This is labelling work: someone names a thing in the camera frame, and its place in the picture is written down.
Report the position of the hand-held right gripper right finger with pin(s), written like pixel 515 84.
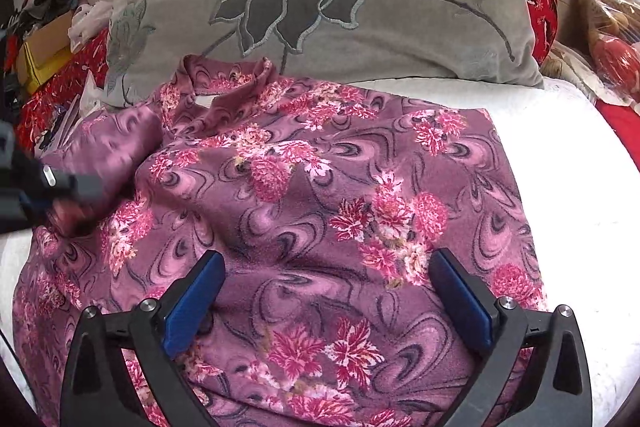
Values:
pixel 460 302

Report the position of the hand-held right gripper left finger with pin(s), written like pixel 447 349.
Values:
pixel 197 297

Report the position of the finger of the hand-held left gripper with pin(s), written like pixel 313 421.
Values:
pixel 70 186
pixel 36 209

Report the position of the purple floral garment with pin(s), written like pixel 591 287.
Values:
pixel 300 217

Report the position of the white printed paper sheets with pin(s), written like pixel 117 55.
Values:
pixel 75 112

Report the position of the red floral blanket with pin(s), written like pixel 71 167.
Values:
pixel 65 77

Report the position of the yellow box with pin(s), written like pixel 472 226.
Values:
pixel 40 68

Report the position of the brown cardboard box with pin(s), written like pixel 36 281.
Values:
pixel 47 32

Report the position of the white plastic bag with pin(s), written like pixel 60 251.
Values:
pixel 90 22

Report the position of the white quilted bedspread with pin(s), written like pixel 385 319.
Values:
pixel 565 167

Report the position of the red cushion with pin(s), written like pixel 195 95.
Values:
pixel 622 119

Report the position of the beige patterned cloth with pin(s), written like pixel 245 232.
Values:
pixel 567 69

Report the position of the grey flower pillow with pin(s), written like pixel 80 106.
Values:
pixel 400 32

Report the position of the plastic-wrapped plush doll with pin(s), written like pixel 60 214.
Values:
pixel 610 52

